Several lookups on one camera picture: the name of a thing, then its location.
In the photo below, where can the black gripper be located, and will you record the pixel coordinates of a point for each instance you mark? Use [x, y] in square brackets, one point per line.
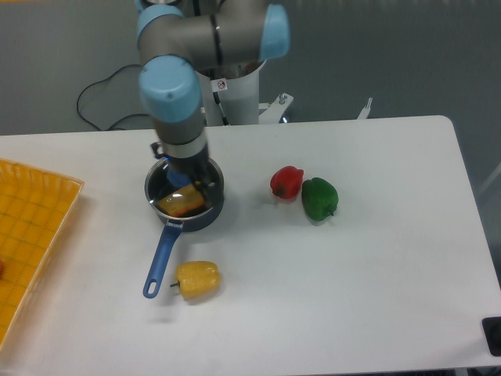
[185, 170]

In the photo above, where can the glass pot lid blue knob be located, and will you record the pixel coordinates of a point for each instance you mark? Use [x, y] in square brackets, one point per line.
[157, 186]

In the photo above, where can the dark blue saucepan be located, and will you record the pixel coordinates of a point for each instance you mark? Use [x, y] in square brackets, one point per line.
[173, 228]

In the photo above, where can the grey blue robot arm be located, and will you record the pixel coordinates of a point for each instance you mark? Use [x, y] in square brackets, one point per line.
[173, 47]

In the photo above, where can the orange pumpkin slice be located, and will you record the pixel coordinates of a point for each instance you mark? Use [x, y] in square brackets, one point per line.
[181, 202]

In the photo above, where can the red bell pepper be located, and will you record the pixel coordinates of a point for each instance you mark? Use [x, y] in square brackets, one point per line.
[286, 183]

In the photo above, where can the yellow bell pepper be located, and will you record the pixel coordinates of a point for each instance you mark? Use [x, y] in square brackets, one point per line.
[196, 278]

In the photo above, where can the green bell pepper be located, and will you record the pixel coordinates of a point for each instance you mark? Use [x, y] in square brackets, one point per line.
[319, 199]

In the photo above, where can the yellow plastic basket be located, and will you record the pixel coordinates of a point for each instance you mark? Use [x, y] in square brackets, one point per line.
[35, 204]

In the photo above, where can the black device at table edge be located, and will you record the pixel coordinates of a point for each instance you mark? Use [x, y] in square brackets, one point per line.
[491, 327]

